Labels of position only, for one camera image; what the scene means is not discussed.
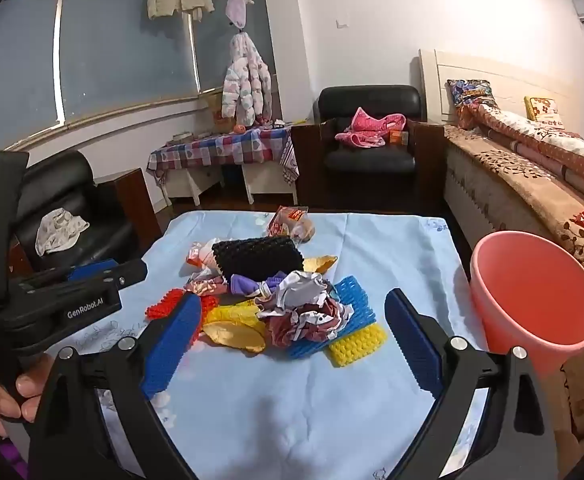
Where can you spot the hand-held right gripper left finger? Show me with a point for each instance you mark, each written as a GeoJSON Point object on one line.
{"type": "Point", "coordinates": [172, 347]}

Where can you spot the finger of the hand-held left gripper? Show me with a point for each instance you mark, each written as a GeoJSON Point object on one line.
{"type": "Point", "coordinates": [92, 269]}
{"type": "Point", "coordinates": [122, 275]}

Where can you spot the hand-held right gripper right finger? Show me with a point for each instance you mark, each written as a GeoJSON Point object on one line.
{"type": "Point", "coordinates": [416, 347]}

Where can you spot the short yellow foam net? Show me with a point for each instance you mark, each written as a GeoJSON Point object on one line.
{"type": "Point", "coordinates": [356, 345]}

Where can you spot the pink wrapper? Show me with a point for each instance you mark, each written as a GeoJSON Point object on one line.
{"type": "Point", "coordinates": [204, 286]}

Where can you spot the blue foam net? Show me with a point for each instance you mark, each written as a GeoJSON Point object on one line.
{"type": "Point", "coordinates": [354, 305]}

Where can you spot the orange wrapper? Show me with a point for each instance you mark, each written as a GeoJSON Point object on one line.
{"type": "Point", "coordinates": [199, 255]}

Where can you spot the purple wrapper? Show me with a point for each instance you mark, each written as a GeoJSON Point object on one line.
{"type": "Point", "coordinates": [244, 284]}

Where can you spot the pink plastic bucket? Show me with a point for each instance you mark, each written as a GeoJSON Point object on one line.
{"type": "Point", "coordinates": [521, 285]}

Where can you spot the black foam net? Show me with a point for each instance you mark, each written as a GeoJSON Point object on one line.
{"type": "Point", "coordinates": [257, 257]}

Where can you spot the white maroon paper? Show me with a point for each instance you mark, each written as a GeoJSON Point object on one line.
{"type": "Point", "coordinates": [297, 300]}

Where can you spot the gold wrapper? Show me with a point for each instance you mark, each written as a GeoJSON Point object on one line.
{"type": "Point", "coordinates": [319, 262]}

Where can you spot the person's left hand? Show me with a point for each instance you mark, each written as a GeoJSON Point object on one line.
{"type": "Point", "coordinates": [29, 385]}

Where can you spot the white cloth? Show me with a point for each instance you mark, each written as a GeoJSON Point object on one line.
{"type": "Point", "coordinates": [59, 230]}

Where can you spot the yellow printed wrapper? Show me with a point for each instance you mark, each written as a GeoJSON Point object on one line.
{"type": "Point", "coordinates": [234, 338]}

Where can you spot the black armchair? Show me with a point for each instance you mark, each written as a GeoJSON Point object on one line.
{"type": "Point", "coordinates": [366, 157]}
{"type": "Point", "coordinates": [72, 185]}

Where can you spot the white cabinet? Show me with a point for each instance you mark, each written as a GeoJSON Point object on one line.
{"type": "Point", "coordinates": [192, 185]}
{"type": "Point", "coordinates": [269, 185]}

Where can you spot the light blue cloth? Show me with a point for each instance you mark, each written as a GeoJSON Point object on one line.
{"type": "Point", "coordinates": [272, 410]}

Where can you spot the checked tablecloth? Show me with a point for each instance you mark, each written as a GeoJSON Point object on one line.
{"type": "Point", "coordinates": [222, 147]}

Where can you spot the cardboard box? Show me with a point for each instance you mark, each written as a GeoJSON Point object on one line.
{"type": "Point", "coordinates": [576, 400]}

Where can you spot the clear bread packet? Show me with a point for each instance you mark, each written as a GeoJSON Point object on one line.
{"type": "Point", "coordinates": [292, 225]}

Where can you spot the brown leaf blanket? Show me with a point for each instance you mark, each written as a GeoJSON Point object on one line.
{"type": "Point", "coordinates": [511, 185]}

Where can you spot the small orange box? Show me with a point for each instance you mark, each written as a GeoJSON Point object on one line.
{"type": "Point", "coordinates": [398, 137]}

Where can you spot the window with grey blinds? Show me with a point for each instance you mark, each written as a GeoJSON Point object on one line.
{"type": "Point", "coordinates": [112, 50]}

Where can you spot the pink cloth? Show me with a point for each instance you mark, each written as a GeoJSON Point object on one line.
{"type": "Point", "coordinates": [366, 127]}

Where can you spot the rolled dotted quilt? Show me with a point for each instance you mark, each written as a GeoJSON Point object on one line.
{"type": "Point", "coordinates": [546, 145]}

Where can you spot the colourful printed pillow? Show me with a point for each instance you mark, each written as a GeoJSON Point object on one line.
{"type": "Point", "coordinates": [469, 95]}

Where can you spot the yellow flowered pillow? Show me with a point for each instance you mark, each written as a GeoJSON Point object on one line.
{"type": "Point", "coordinates": [544, 112]}

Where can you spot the white wooden bed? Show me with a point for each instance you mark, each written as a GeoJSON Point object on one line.
{"type": "Point", "coordinates": [471, 67]}

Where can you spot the lilac hat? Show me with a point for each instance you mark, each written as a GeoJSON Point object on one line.
{"type": "Point", "coordinates": [237, 7]}

